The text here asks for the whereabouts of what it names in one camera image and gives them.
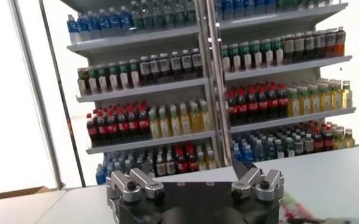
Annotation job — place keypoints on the dark label drink bottle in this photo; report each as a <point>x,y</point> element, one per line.
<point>309,46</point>
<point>144,71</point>
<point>196,62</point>
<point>331,43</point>
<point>154,70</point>
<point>164,68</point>
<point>320,44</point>
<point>186,64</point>
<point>176,66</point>

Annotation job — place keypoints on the grey window frame post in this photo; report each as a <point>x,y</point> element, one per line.
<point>36,91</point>

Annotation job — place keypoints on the beige label drink bottle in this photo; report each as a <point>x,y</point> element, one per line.
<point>299,47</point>
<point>289,48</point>

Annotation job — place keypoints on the green cap tea bottle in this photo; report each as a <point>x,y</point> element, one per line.
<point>225,60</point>
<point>235,59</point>
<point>113,79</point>
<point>255,56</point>
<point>82,83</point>
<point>134,75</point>
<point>124,77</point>
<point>102,80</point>
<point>245,58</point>
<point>267,54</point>
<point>277,53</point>
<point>92,82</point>

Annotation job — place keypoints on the yellow juice bottle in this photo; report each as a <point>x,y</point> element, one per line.
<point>314,100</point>
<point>195,118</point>
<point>304,102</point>
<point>154,124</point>
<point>205,116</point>
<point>175,121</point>
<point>185,120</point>
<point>325,98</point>
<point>164,123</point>
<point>336,96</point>
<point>346,95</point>
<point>293,103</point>

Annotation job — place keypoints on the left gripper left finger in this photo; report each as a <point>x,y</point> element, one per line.
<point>136,180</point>

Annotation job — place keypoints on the orange tea bottle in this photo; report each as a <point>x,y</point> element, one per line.
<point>340,41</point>

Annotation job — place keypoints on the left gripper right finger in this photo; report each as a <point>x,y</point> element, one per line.
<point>252,179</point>

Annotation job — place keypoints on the thin black pole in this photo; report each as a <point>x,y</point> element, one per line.
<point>61,91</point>

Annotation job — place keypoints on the red cap cola bottle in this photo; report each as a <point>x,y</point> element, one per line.
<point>242,106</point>
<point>123,126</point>
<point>133,124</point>
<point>92,131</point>
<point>144,122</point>
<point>232,108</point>
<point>252,105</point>
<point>282,100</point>
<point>262,103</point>
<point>272,102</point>
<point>112,128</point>
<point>102,130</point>

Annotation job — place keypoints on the grey metal shelving unit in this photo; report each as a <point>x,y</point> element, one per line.
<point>289,66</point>
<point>142,90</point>

